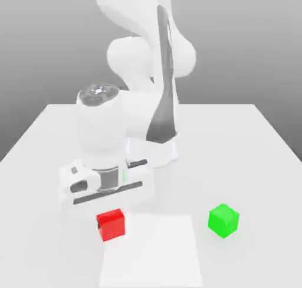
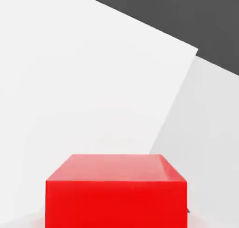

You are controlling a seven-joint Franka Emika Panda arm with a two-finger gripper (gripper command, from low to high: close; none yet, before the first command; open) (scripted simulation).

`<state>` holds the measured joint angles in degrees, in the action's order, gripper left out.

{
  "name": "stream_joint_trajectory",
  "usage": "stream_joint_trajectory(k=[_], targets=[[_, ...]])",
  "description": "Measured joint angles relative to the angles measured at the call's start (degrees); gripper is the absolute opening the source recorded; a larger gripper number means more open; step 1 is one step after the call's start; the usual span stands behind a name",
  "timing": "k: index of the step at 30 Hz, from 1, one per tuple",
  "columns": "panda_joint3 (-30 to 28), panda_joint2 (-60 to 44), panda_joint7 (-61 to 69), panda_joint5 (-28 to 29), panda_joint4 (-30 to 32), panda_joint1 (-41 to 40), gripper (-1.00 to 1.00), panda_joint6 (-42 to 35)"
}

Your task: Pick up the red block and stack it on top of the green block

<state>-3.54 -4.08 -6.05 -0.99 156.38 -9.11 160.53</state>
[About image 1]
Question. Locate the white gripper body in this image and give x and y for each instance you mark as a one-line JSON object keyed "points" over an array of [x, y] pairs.
{"points": [[132, 193]]}

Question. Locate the small green cube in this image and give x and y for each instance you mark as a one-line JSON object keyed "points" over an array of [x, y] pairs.
{"points": [[223, 220]]}

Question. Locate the small red cube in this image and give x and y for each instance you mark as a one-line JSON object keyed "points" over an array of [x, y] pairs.
{"points": [[112, 224]]}

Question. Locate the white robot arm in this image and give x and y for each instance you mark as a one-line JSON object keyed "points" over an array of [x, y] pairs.
{"points": [[139, 63]]}

